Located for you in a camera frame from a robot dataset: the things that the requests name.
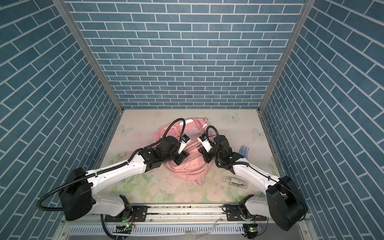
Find pink student backpack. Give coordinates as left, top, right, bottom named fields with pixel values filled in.
left=145, top=118, right=213, bottom=186

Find blue geometry set case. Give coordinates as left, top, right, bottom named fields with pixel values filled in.
left=239, top=145, right=250, bottom=159

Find clear plastic pencil case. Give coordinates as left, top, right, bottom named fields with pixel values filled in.
left=224, top=176, right=248, bottom=189

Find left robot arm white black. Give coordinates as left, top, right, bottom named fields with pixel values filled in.
left=36, top=118, right=190, bottom=221

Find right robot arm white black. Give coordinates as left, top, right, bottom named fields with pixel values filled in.
left=198, top=126, right=308, bottom=231

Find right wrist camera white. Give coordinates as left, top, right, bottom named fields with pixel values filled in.
left=198, top=134, right=213, bottom=153

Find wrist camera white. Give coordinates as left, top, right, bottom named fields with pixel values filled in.
left=178, top=134, right=191, bottom=154
left=198, top=134, right=213, bottom=153

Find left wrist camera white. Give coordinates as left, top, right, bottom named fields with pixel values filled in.
left=178, top=134, right=191, bottom=154

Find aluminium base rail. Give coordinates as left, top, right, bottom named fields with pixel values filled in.
left=53, top=202, right=317, bottom=240

